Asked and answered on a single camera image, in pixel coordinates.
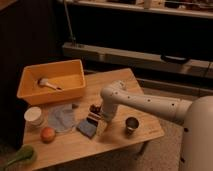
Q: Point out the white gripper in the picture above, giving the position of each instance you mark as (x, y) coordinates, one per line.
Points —
(102, 124)

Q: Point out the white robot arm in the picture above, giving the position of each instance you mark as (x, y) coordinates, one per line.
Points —
(196, 117)

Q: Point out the yellow plastic tray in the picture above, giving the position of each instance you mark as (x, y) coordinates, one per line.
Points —
(68, 75)

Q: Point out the blue sponge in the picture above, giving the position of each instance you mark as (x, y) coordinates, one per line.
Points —
(86, 128)

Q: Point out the bunch of dark grapes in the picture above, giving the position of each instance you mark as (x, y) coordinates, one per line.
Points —
(94, 108)

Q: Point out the dark metal cup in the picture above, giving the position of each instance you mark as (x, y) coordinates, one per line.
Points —
(131, 124)

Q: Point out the wooden table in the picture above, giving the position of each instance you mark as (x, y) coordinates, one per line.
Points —
(72, 145)

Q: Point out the light blue cloth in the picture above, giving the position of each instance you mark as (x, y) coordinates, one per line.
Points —
(61, 118)

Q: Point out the red apple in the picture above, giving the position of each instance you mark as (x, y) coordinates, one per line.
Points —
(47, 134)

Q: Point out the white paper cup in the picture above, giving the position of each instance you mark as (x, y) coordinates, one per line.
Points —
(34, 116)

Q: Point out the grey metal shelf beam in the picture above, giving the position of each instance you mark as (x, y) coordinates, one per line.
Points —
(137, 59)

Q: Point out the green pear toy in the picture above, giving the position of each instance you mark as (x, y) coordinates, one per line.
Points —
(25, 154)

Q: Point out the black handle on shelf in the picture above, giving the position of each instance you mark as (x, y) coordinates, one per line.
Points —
(176, 60)

